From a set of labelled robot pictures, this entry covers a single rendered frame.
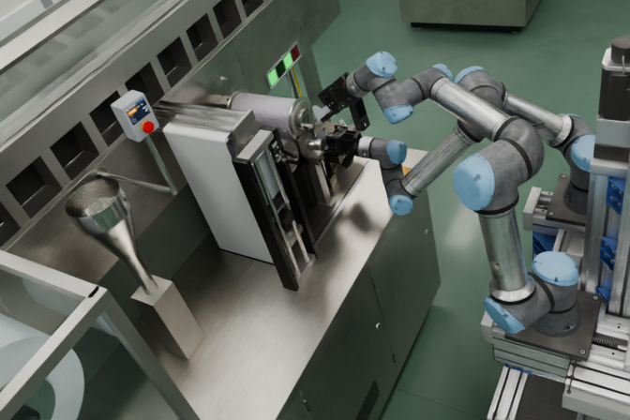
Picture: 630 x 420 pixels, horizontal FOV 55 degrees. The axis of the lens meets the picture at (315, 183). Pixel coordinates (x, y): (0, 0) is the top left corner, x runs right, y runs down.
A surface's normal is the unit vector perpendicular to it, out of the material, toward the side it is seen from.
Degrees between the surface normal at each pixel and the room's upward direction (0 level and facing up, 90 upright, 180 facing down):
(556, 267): 8
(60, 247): 90
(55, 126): 90
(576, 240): 0
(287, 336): 0
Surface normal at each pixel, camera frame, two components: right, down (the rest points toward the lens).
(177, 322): 0.85, 0.17
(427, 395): -0.22, -0.73
